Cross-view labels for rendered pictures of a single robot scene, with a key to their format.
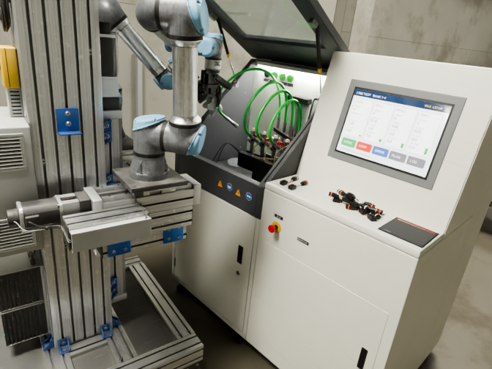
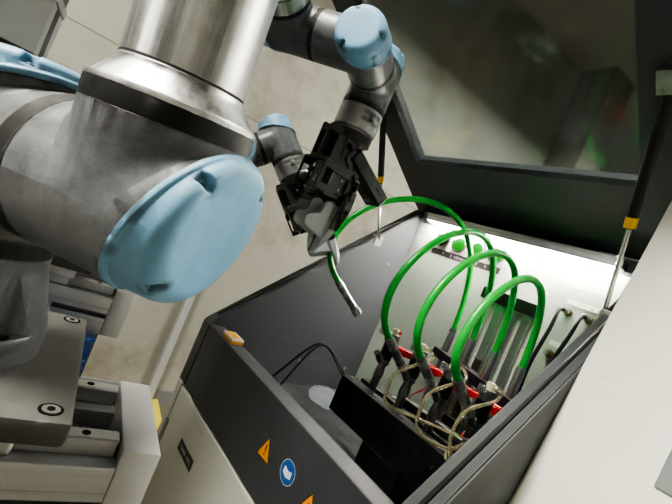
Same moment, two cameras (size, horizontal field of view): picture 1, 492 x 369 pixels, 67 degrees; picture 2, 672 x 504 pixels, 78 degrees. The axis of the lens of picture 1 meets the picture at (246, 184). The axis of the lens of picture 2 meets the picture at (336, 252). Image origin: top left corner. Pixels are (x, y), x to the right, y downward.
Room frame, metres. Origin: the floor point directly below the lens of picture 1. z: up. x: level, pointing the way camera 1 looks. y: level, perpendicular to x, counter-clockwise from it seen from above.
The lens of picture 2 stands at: (1.06, 0.06, 1.23)
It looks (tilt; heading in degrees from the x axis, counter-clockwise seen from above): 0 degrees down; 7
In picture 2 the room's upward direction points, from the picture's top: 23 degrees clockwise
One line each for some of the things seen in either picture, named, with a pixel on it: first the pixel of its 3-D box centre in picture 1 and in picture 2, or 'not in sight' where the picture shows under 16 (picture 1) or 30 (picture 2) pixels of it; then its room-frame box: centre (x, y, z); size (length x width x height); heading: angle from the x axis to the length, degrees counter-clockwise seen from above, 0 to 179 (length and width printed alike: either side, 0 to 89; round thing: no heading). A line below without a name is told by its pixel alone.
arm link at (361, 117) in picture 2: (213, 64); (357, 123); (1.76, 0.20, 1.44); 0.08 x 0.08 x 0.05
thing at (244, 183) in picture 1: (216, 179); (262, 430); (1.81, 0.15, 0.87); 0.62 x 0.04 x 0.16; 46
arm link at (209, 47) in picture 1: (204, 46); (355, 46); (1.66, 0.23, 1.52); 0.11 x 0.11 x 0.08; 84
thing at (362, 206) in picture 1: (355, 201); not in sight; (1.37, -0.44, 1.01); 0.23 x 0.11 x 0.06; 46
